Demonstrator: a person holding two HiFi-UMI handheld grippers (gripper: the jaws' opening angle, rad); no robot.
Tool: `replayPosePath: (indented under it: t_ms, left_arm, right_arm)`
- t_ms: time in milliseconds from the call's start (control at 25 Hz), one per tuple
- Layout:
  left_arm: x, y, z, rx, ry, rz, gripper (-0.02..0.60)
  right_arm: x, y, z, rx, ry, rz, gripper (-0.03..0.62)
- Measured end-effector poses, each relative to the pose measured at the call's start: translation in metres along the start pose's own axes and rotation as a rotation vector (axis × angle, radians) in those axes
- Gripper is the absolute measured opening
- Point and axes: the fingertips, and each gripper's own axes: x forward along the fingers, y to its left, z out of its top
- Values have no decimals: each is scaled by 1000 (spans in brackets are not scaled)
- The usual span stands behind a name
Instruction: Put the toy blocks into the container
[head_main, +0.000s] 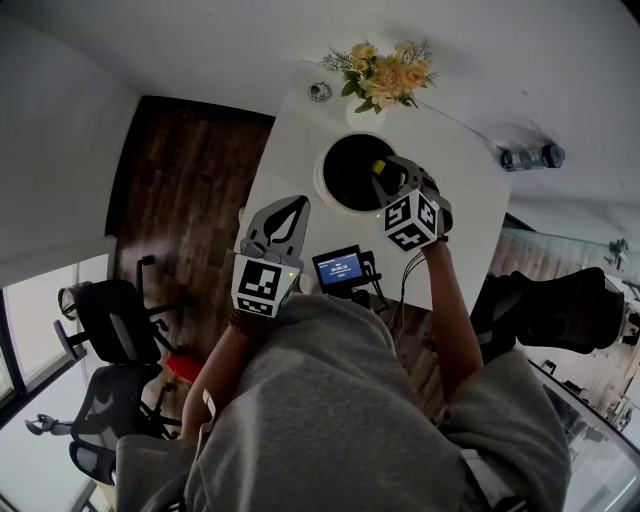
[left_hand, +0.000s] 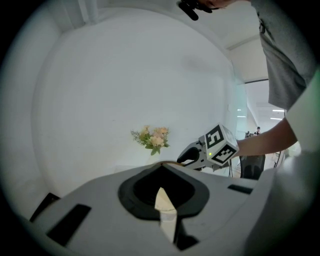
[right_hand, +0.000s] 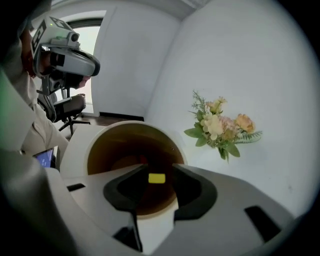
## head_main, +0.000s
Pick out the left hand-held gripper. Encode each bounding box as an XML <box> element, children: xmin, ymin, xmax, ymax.
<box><xmin>231</xmin><ymin>194</ymin><xmax>312</xmax><ymax>319</ymax></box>

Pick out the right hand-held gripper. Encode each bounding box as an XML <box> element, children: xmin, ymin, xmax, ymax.
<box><xmin>371</xmin><ymin>155</ymin><xmax>454</xmax><ymax>253</ymax></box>

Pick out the round white container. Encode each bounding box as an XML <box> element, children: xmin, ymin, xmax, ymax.
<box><xmin>313</xmin><ymin>131</ymin><xmax>402</xmax><ymax>214</ymax></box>

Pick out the person's right forearm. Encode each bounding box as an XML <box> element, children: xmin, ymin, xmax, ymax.
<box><xmin>422</xmin><ymin>238</ymin><xmax>486</xmax><ymax>407</ymax></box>

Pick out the person's left forearm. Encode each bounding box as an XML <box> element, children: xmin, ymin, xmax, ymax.
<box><xmin>178</xmin><ymin>309</ymin><xmax>264</xmax><ymax>442</ymax></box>

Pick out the white vase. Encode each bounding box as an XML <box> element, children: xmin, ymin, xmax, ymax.
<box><xmin>345</xmin><ymin>97</ymin><xmax>387</xmax><ymax>131</ymax></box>

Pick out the small black display screen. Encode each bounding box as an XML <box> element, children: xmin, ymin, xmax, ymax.
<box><xmin>311</xmin><ymin>244</ymin><xmax>366</xmax><ymax>295</ymax></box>

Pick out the yellow flower bouquet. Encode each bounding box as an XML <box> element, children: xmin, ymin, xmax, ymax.
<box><xmin>319</xmin><ymin>39</ymin><xmax>439</xmax><ymax>115</ymax></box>

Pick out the clear plastic bottle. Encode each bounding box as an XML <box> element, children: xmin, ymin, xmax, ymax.
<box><xmin>500</xmin><ymin>142</ymin><xmax>567</xmax><ymax>173</ymax></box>

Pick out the red object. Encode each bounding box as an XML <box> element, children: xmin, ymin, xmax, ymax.
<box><xmin>166</xmin><ymin>353</ymin><xmax>205</xmax><ymax>385</ymax></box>

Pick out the person's grey sweatshirt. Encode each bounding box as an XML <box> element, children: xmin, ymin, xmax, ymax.
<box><xmin>115</xmin><ymin>293</ymin><xmax>572</xmax><ymax>512</ymax></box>

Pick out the black mesh office chair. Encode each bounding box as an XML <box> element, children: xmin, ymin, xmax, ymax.
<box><xmin>23</xmin><ymin>363</ymin><xmax>184</xmax><ymax>487</ymax></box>

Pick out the black cable bundle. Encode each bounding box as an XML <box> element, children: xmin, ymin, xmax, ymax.
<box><xmin>392</xmin><ymin>248</ymin><xmax>427</xmax><ymax>346</ymax></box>

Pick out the black screen mount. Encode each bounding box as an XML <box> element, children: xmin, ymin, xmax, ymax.
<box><xmin>349</xmin><ymin>249</ymin><xmax>389</xmax><ymax>314</ymax></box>

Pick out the brown bead bracelet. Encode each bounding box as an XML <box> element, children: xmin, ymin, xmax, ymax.
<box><xmin>228</xmin><ymin>310</ymin><xmax>253</xmax><ymax>337</ymax></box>

